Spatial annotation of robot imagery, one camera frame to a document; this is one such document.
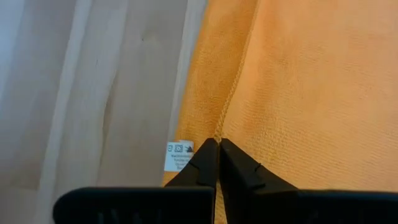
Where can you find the orange microfiber towel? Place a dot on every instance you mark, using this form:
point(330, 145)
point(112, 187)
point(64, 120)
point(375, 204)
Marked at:
point(311, 93)

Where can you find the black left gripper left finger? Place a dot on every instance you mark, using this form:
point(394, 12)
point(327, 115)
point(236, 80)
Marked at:
point(140, 205)

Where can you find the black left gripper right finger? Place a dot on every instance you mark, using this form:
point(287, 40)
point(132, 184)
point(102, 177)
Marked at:
point(280, 205)

